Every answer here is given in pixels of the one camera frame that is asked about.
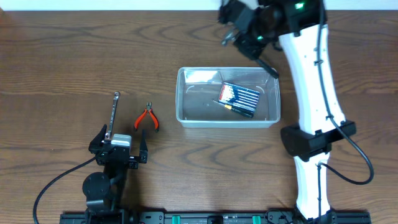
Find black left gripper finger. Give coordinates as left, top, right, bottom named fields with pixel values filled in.
left=139, top=129, right=148, bottom=156
left=88, top=124, right=107, bottom=154

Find silver combination wrench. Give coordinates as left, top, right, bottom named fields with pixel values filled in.
left=105, top=91, right=121, bottom=141

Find claw hammer orange black handle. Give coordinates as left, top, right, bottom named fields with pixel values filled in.
left=221, top=28, right=279, bottom=79

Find red handled cutting pliers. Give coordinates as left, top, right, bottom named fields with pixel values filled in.
left=133, top=101, right=160, bottom=133

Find blue precision screwdriver set case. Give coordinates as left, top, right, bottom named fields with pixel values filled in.
left=218, top=83, right=260, bottom=108

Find black yellow screwdriver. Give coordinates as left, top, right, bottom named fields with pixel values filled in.
left=213, top=100, right=256, bottom=118

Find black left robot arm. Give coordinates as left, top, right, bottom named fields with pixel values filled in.
left=82, top=125, right=148, bottom=223

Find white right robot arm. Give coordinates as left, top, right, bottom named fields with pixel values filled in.
left=218, top=1, right=356, bottom=223

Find clear plastic storage container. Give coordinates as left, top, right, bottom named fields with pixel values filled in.
left=175, top=67, right=281, bottom=128

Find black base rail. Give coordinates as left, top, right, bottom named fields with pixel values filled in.
left=59, top=210, right=372, bottom=224

